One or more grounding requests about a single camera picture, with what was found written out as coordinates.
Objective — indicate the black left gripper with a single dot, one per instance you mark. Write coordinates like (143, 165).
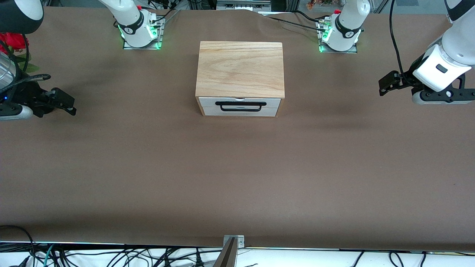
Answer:
(405, 80)

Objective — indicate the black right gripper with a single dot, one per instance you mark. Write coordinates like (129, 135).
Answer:
(26, 94)

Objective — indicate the white fronted wooden drawer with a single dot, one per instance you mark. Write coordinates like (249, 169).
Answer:
(207, 102)

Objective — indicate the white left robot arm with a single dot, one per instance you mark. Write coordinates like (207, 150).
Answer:
(445, 63)

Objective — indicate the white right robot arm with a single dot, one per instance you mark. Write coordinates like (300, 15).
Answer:
(133, 26)

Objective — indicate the light wooden drawer cabinet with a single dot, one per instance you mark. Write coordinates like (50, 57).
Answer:
(241, 70)

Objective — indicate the white plain drawer front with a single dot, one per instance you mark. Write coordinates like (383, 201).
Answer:
(241, 113)

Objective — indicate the red artificial flower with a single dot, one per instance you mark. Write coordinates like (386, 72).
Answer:
(15, 39)

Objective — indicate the colourful small background object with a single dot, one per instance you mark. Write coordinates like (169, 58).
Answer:
(319, 3)

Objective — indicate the grey metal box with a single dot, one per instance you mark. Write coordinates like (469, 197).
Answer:
(243, 4)

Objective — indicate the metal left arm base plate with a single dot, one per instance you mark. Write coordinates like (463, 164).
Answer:
(352, 50)

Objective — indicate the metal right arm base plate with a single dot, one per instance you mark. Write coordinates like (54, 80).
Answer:
(143, 48)

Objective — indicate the grey metal camera mount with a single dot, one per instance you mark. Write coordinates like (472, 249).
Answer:
(230, 256)

